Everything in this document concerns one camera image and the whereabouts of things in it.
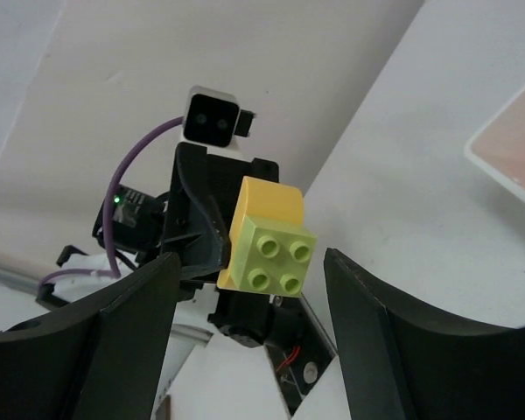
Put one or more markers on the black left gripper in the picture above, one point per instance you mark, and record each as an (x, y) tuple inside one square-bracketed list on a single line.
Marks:
[(201, 202)]

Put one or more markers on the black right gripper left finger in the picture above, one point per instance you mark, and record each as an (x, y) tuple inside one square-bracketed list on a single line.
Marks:
[(99, 357)]

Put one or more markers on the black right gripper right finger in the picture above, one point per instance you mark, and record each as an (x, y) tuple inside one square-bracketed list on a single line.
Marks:
[(402, 358)]

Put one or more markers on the light green square lego brick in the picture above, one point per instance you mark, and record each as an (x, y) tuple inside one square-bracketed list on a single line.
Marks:
[(271, 257)]

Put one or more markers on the yellow curved lego brick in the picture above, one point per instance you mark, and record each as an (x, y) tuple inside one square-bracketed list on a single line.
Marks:
[(265, 199)]

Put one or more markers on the white three-compartment container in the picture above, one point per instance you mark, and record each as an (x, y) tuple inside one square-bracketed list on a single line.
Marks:
[(498, 147)]

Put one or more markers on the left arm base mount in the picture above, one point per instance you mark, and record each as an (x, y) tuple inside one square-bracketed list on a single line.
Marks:
[(298, 348)]

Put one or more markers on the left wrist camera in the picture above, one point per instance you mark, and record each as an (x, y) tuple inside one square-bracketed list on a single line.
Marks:
[(215, 119)]

